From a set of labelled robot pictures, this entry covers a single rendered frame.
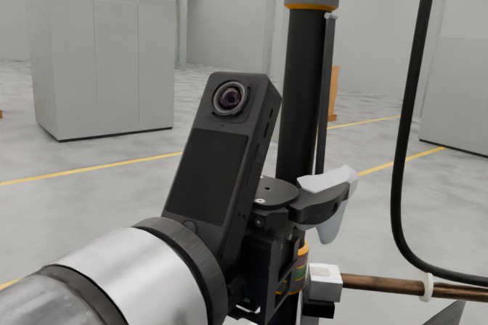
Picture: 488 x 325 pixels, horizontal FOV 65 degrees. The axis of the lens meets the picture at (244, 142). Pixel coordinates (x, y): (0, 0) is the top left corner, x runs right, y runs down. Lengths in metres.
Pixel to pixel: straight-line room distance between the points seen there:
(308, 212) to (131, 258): 0.12
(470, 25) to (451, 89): 5.59
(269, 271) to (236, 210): 0.05
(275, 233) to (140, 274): 0.11
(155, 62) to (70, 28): 1.44
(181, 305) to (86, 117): 6.32
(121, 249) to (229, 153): 0.08
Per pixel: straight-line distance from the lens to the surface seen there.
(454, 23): 13.31
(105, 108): 6.54
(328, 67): 0.32
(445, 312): 0.69
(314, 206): 0.25
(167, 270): 0.17
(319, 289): 0.39
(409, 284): 0.42
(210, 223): 0.21
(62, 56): 6.25
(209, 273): 0.19
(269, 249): 0.24
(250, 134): 0.22
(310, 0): 0.31
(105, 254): 0.17
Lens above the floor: 1.78
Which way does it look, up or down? 16 degrees down
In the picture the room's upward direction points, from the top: 4 degrees clockwise
